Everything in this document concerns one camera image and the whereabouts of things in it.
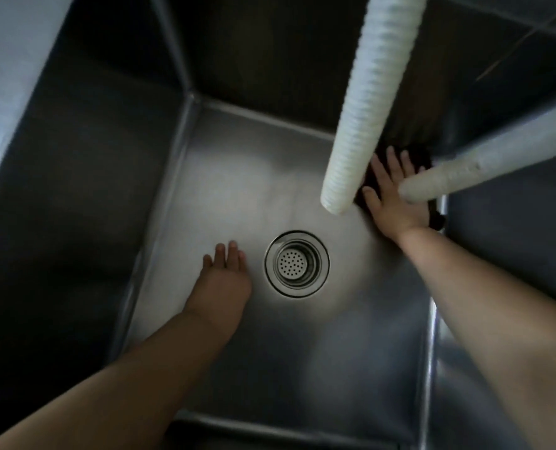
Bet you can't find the person's left hand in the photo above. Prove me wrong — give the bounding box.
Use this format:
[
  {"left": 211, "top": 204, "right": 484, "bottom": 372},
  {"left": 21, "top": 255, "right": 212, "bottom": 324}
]
[{"left": 183, "top": 240, "right": 253, "bottom": 334}]

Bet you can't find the white corrugated hose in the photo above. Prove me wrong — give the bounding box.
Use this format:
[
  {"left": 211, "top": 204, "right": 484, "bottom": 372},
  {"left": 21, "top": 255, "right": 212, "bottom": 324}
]
[{"left": 320, "top": 0, "right": 432, "bottom": 216}]

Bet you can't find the person's right forearm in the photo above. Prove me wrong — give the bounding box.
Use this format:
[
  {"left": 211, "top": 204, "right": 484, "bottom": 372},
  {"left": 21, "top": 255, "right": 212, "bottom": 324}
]
[{"left": 397, "top": 227, "right": 556, "bottom": 450}]

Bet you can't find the person's right hand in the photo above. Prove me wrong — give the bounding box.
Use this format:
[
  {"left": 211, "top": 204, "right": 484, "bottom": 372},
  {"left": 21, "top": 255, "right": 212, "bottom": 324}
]
[{"left": 361, "top": 146, "right": 432, "bottom": 243}]

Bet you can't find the person's left forearm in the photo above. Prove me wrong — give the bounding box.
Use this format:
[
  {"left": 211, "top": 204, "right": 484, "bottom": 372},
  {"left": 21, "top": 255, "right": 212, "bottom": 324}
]
[{"left": 0, "top": 308, "right": 237, "bottom": 450}]

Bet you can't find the stainless steel sink basin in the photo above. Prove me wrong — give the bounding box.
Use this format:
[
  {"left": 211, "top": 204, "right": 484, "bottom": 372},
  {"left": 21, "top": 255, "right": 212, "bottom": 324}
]
[{"left": 0, "top": 0, "right": 556, "bottom": 450}]

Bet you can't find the dark cleaning cloth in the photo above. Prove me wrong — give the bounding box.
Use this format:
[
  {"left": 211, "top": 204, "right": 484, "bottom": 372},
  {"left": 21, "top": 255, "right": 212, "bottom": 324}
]
[{"left": 353, "top": 142, "right": 448, "bottom": 233}]

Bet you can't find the white smooth hose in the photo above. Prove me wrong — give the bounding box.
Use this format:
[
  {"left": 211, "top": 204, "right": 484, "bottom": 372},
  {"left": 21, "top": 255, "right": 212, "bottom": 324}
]
[{"left": 397, "top": 95, "right": 556, "bottom": 205}]

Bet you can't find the metal sink drain strainer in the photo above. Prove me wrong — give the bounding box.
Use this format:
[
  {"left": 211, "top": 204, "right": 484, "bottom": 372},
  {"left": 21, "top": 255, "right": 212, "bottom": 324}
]
[{"left": 264, "top": 230, "right": 331, "bottom": 299}]

